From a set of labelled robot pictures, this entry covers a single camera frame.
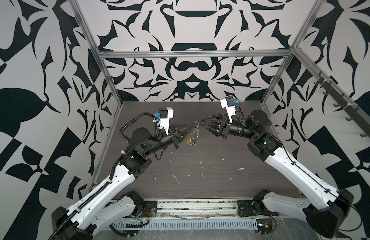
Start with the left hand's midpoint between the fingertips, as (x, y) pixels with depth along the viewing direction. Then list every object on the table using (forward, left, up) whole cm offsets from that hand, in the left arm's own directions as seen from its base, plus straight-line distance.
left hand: (194, 122), depth 55 cm
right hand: (-1, -3, 0) cm, 3 cm away
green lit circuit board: (-29, -33, -43) cm, 61 cm away
